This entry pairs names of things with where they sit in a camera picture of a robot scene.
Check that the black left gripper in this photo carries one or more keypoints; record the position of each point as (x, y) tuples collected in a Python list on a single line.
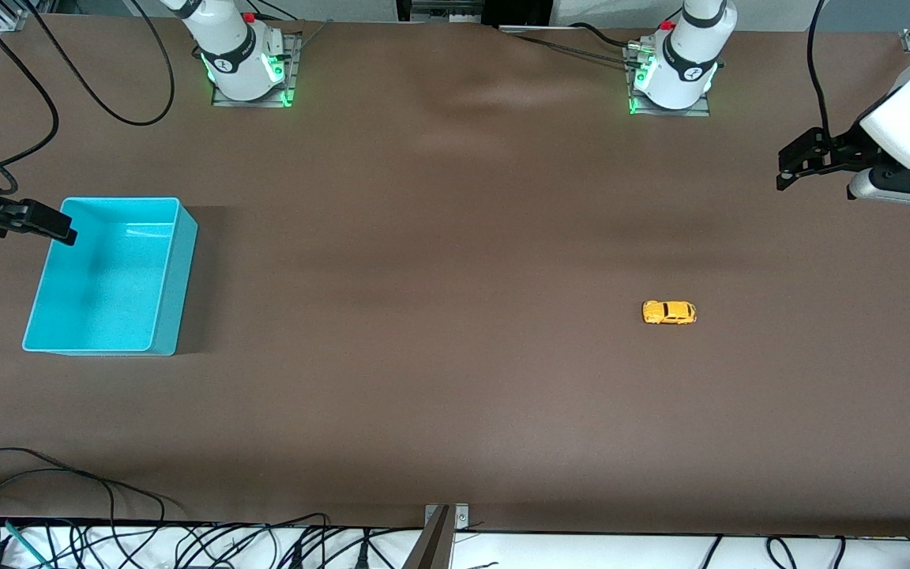
[(843, 148)]

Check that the yellow beetle toy car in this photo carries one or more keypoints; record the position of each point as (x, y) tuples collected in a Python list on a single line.
[(669, 313)]

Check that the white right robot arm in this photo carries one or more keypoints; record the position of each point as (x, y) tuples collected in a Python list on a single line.
[(230, 55)]

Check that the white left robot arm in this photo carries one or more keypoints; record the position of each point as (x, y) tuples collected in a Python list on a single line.
[(688, 63)]

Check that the turquoise plastic bin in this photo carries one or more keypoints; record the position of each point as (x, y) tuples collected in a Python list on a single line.
[(107, 300)]

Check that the black equipment stand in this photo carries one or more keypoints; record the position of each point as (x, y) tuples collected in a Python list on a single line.
[(518, 9)]

